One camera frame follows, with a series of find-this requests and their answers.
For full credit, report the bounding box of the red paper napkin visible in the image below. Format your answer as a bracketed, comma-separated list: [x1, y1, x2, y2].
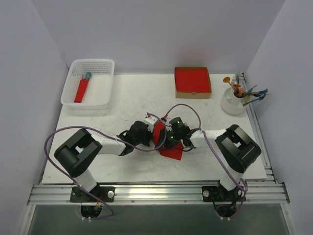
[152, 121, 183, 161]

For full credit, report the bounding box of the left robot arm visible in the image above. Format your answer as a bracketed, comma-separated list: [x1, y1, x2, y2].
[54, 121, 154, 201]

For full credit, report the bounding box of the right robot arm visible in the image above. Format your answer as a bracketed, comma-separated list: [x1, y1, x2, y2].
[156, 117, 262, 200]

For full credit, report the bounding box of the rolled red napkin bundle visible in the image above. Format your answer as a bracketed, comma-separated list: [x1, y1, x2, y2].
[74, 79, 89, 103]

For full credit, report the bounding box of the cardboard box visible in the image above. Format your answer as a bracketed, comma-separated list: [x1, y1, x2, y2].
[175, 75, 212, 99]

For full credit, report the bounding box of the stack of red napkins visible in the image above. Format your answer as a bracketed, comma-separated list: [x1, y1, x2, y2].
[174, 67, 211, 93]

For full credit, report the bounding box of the white plastic perforated basket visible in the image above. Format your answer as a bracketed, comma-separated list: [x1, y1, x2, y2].
[61, 59, 115, 110]

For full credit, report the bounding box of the white utensil cup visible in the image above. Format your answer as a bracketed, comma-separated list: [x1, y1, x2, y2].
[220, 88, 246, 116]

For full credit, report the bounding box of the orange plastic spoon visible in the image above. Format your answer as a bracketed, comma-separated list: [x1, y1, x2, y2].
[223, 77, 234, 89]

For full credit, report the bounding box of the orange plastic fork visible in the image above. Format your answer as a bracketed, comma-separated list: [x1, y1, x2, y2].
[233, 84, 246, 96]

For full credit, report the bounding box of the teal spoon in basket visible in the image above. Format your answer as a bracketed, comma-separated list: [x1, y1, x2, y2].
[84, 72, 92, 79]

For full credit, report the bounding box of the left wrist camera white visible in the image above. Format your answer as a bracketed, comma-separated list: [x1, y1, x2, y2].
[143, 114, 159, 132]

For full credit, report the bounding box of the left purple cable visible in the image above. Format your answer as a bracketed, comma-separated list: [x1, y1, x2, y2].
[44, 112, 169, 220]

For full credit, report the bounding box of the purple cable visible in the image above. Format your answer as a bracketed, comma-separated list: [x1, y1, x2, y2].
[44, 112, 169, 220]
[164, 104, 249, 216]

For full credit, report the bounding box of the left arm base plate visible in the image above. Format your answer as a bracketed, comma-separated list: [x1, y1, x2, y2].
[70, 186, 115, 203]

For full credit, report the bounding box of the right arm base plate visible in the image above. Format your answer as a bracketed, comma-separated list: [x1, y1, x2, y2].
[201, 185, 243, 202]

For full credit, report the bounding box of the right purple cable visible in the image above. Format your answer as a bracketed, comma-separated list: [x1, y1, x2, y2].
[164, 104, 249, 216]

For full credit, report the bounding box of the aluminium mounting rail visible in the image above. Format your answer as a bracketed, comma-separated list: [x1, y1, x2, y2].
[28, 181, 289, 206]

